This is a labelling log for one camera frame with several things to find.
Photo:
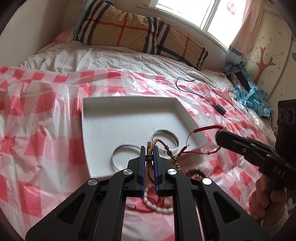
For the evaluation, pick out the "wardrobe with tree decal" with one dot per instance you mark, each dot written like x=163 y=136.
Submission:
x=270 y=53

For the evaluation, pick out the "blue white checkered plastic bag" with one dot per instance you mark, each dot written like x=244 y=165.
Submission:
x=247 y=92

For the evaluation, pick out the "black power adapter with cable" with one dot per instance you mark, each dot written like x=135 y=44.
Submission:
x=220 y=109

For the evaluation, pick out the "right tan plaid pillow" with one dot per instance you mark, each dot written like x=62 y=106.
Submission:
x=165 y=40

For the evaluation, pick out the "left tan plaid pillow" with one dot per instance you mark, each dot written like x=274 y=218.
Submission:
x=101 y=24

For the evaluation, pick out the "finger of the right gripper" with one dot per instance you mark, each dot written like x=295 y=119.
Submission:
x=252 y=150

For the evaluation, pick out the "person right hand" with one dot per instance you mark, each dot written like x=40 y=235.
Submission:
x=267 y=205

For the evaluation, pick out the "white shallow cardboard box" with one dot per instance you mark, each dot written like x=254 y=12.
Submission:
x=108 y=122

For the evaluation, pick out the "pink pillow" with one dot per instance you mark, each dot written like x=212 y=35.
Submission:
x=65 y=37

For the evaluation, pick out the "white striped bed sheet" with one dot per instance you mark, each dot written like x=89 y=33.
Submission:
x=74 y=56

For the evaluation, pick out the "tan plaid pillow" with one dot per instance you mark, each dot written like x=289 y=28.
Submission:
x=101 y=24
x=165 y=40

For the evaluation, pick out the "white headboard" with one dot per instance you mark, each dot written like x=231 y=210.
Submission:
x=34 y=25

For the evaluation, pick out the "thin silver bangle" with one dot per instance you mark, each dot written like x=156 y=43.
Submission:
x=172 y=135

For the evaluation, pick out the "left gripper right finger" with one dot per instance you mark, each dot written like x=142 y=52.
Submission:
x=202 y=210

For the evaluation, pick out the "window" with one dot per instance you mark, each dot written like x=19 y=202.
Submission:
x=219 y=19

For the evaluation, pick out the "right pink curtain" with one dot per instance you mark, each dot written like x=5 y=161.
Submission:
x=243 y=43

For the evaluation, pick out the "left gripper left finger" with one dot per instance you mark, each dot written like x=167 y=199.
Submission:
x=95 y=211

